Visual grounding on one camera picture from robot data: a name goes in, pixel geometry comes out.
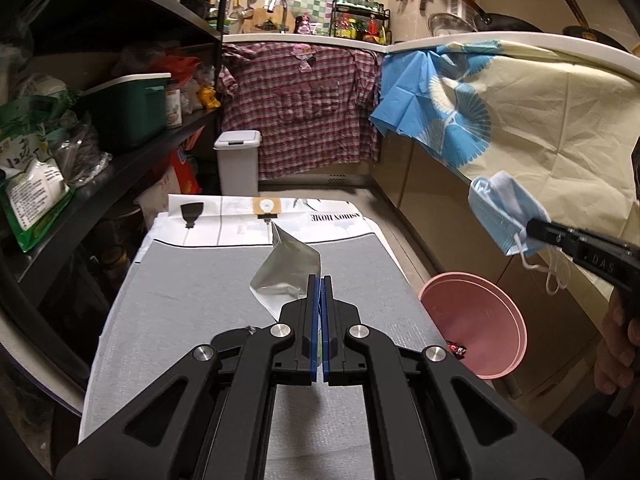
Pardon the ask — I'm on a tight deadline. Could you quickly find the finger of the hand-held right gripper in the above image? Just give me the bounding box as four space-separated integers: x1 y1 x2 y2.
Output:
526 217 576 261

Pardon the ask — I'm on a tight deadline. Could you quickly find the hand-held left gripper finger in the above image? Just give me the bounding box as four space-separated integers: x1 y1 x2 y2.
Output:
321 274 586 480
55 274 321 480

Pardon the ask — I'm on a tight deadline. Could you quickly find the blue face mask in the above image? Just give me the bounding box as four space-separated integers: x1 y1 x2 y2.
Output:
468 171 571 296

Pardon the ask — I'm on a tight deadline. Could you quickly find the silver foil pouch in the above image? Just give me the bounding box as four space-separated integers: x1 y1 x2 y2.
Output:
249 222 322 326

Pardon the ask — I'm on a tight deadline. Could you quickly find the pink plastic basin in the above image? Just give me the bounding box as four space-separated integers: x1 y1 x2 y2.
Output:
417 271 528 381

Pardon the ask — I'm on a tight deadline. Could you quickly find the white lidded trash bin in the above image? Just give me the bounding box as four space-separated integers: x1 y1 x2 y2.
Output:
214 130 262 197

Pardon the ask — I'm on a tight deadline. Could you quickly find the person's right hand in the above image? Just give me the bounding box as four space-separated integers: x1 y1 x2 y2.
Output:
595 285 640 416

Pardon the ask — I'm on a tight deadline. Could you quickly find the cream and blue cloth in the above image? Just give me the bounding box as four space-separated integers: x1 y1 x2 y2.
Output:
370 37 640 241

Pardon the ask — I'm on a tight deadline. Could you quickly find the grey padded mat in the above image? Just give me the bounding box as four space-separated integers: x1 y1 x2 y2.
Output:
82 232 441 480

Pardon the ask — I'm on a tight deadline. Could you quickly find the white printed sheet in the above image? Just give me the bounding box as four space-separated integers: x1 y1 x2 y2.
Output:
135 194 386 266

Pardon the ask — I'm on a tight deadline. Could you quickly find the black frying pan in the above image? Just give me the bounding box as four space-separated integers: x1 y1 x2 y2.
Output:
552 0 631 53
440 0 543 36

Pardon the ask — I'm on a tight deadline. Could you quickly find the orange rice bag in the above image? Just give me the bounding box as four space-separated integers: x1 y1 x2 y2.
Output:
165 150 201 196

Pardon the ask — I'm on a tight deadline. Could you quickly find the steel pot lid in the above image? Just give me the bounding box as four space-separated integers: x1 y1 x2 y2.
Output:
427 12 476 38

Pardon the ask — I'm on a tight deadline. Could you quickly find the red plaid shirt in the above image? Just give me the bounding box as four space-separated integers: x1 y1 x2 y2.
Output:
220 41 383 181

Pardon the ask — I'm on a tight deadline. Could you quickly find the white label jar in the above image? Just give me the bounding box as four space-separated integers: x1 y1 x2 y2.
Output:
165 85 183 128

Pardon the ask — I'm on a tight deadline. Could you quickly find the black spice rack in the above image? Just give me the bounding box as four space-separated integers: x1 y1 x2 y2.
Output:
330 0 391 43

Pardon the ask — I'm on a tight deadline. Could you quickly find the green storage box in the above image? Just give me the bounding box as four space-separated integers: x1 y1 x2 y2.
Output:
80 72 172 148

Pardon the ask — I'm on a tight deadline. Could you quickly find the clear bag of dark food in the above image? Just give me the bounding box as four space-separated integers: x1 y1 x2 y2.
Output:
55 120 113 186

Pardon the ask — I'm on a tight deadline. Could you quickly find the red bag on shelf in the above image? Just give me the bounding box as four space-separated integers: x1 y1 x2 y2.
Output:
150 55 201 83

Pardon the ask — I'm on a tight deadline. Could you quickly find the green food bag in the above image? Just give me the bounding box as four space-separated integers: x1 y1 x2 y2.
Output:
0 95 76 253

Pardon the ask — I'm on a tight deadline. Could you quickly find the chrome kitchen faucet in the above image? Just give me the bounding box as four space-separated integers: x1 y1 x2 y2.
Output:
265 0 291 28

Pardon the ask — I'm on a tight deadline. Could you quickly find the black shelf rack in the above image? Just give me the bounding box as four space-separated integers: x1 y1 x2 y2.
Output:
0 0 236 401

